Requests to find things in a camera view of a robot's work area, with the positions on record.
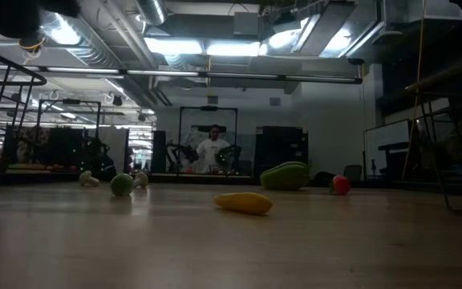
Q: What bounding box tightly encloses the green ridged bell pepper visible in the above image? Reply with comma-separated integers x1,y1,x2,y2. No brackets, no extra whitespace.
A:
259,161,310,191

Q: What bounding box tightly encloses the small green round vegetable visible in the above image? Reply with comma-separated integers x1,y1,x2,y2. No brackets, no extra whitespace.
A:
110,173,136,197

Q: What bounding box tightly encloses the person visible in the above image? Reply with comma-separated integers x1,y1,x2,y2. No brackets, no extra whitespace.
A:
195,124,232,174

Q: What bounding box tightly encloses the black cabinet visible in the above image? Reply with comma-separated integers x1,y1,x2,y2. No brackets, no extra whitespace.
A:
253,125,310,177

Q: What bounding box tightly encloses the small yellow corn cob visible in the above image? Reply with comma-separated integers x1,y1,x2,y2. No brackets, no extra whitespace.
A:
213,192,274,216

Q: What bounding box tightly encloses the long horizontal metal bar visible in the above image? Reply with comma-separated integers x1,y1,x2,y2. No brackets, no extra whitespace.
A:
0,63,363,85

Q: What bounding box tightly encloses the black speaker box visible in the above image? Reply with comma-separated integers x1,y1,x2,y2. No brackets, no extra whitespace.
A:
152,129,168,174

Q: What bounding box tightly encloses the ceiling light panel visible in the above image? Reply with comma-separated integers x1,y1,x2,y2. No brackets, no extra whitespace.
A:
205,41,262,58
144,37,205,56

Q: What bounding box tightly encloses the small beige mushroom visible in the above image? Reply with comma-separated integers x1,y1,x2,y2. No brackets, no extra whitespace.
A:
133,170,150,189
79,170,101,188

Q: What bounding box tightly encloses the white cabinet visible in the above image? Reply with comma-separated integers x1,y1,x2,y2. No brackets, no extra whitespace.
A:
97,126,130,161

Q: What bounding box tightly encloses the small red tomato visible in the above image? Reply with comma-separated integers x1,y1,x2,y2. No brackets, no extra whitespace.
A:
330,174,353,197

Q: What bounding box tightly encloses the black office chair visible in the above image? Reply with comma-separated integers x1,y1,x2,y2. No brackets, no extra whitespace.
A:
342,164,363,181

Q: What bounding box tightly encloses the whiteboard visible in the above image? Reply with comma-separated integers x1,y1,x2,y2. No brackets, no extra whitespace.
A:
362,119,412,177

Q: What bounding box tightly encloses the black dome ceiling device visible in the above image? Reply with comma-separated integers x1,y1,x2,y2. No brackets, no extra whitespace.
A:
18,34,48,61

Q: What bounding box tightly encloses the black metal gantry frame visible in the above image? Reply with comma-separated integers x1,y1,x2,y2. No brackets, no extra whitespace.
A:
177,105,239,176
38,98,103,161

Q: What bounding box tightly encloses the ribbed silver ceiling duct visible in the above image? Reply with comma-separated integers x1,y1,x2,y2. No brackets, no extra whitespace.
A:
34,0,136,70

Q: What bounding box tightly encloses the yellow cable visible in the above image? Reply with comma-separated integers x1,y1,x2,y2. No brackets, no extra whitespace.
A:
402,0,427,181

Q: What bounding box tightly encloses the wire mesh basket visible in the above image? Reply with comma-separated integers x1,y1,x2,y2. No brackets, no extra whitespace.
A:
0,43,48,204
403,51,462,214

